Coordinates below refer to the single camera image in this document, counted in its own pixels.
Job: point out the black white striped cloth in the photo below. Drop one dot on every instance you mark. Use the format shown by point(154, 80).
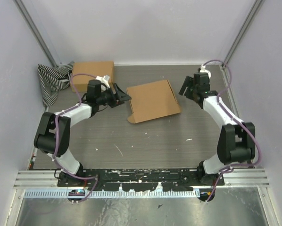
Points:
point(52, 80)

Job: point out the aluminium front rail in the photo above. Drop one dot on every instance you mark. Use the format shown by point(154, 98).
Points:
point(240, 177)

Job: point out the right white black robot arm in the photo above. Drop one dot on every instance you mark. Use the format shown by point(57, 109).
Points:
point(236, 146)

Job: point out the right aluminium corner post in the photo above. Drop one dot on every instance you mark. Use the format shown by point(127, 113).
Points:
point(244, 28)

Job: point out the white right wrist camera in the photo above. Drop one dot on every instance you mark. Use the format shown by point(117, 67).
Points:
point(203, 69)

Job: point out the left aluminium corner post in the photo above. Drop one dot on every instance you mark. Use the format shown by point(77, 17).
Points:
point(30, 15)

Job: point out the slotted grey cable duct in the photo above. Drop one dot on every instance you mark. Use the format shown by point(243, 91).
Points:
point(80, 193)

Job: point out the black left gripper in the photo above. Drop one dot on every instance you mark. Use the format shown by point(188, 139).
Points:
point(122, 96)

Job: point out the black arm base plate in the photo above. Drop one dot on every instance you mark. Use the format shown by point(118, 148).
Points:
point(140, 180)

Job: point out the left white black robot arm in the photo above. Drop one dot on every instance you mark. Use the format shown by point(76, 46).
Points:
point(53, 134)

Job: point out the aluminium corner post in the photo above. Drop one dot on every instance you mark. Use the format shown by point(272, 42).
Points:
point(244, 28)
point(30, 15)

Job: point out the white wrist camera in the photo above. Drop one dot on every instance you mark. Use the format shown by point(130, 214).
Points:
point(104, 82)
point(203, 69)

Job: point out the brown cardboard box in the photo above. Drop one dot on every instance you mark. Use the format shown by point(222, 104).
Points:
point(90, 70)

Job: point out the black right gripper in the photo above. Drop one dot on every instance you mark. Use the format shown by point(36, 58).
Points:
point(187, 82)

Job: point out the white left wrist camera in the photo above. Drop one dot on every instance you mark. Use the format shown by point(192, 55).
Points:
point(104, 82)

